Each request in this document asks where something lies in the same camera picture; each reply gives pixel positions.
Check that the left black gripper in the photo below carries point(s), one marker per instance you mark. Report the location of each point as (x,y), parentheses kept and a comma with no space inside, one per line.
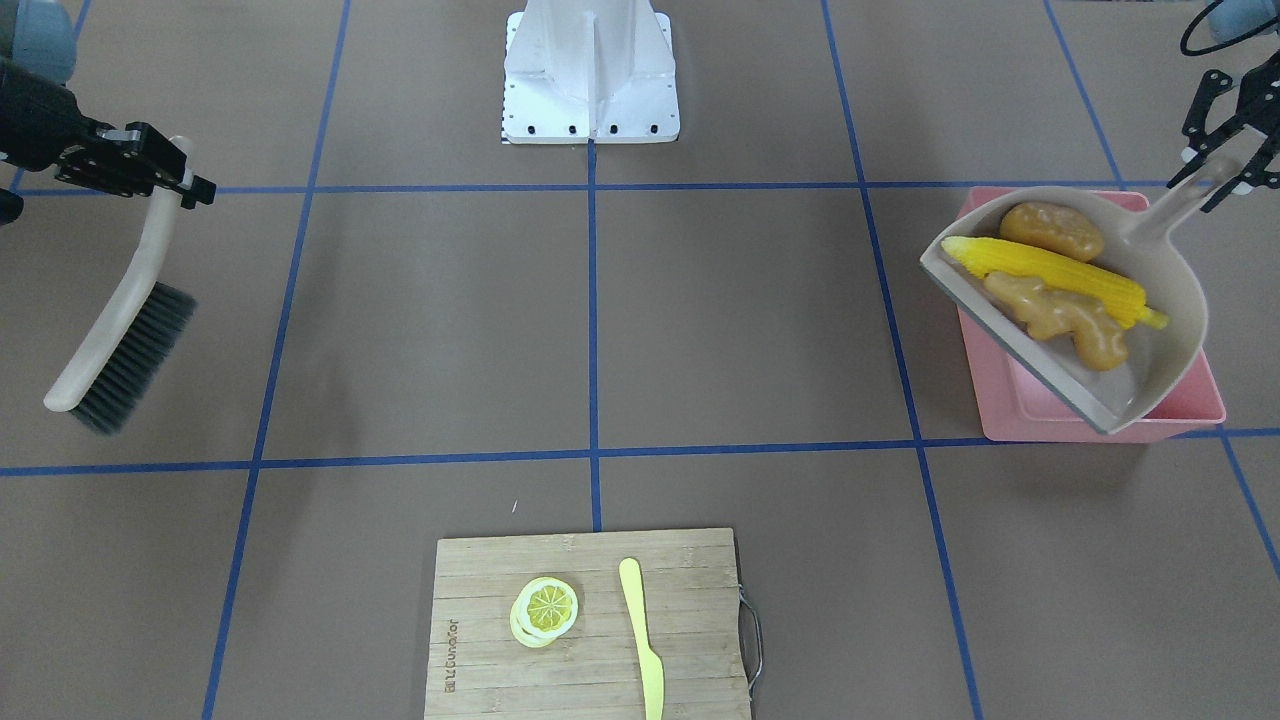
(1222,108)

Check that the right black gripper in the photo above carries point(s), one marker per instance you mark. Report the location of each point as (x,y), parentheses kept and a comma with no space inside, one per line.
(38,115)

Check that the beige hand brush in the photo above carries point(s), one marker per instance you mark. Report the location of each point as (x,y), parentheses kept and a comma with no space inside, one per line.
(133,335)

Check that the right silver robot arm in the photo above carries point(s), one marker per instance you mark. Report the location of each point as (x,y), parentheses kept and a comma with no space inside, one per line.
(39,36)

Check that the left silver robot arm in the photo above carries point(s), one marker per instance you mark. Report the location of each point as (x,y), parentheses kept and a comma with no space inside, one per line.
(1216,27)

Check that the pink plastic bin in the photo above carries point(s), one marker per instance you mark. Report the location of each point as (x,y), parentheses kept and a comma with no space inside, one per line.
(1041,391)

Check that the toy potato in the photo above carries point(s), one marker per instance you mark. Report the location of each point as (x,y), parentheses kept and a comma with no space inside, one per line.
(1055,228)

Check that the yellow toy corn cob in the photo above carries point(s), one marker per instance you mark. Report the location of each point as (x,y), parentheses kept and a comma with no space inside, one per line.
(1124,299)

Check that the toy ginger root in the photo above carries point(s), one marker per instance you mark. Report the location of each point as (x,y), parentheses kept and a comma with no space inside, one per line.
(1046,313)

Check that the yellow lemon slice toy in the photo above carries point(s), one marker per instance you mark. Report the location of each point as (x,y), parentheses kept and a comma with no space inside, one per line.
(543,611)

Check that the bamboo cutting board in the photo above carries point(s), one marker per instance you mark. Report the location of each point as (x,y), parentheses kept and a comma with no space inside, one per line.
(692,600)

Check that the yellow plastic knife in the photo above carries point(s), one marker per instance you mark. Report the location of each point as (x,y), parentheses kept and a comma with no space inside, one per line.
(652,670)

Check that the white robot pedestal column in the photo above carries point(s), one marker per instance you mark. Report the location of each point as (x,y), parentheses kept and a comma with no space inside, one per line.
(589,71)

